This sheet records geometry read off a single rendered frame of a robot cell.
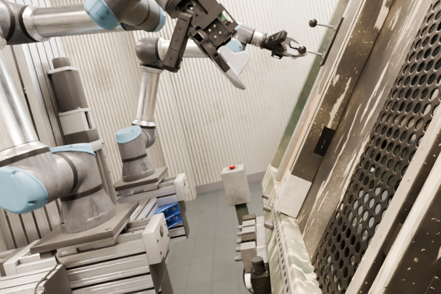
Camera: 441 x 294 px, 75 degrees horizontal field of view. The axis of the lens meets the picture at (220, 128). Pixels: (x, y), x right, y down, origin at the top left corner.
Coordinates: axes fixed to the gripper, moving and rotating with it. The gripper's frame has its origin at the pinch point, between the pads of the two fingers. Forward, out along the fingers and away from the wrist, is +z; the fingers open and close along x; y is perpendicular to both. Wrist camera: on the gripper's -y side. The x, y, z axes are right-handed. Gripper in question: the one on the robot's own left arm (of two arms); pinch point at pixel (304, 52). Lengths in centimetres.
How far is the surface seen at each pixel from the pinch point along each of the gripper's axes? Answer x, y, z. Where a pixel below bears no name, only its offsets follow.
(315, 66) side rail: -2.6, 12.7, 9.0
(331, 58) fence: 4.3, -10.4, 9.9
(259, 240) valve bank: 82, -3, 8
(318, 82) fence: 14.3, -6.7, 8.7
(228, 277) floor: 127, 114, 18
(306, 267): 79, -51, 10
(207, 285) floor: 138, 110, 5
